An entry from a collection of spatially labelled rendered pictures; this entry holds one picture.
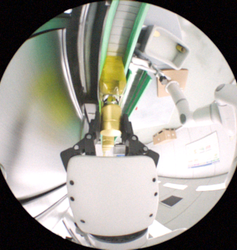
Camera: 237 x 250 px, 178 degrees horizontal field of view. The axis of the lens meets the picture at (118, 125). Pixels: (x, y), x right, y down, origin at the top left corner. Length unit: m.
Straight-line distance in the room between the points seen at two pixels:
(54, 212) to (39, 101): 0.23
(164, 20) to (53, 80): 0.52
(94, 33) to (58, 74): 0.31
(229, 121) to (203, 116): 0.16
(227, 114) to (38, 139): 0.43
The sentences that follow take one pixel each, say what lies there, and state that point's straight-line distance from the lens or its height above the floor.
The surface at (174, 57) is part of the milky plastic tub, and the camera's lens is 0.54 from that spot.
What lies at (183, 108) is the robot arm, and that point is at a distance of 0.49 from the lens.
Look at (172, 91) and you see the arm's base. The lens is 0.57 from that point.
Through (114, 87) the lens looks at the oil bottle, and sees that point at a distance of 0.15.
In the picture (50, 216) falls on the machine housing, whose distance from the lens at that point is 0.22.
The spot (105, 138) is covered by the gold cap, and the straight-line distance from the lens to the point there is 0.23.
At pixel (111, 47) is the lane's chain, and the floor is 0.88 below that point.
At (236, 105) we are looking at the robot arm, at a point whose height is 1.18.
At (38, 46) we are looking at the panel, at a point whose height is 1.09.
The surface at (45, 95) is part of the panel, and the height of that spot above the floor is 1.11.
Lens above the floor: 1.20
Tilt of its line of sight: 24 degrees down
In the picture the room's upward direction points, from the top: 178 degrees clockwise
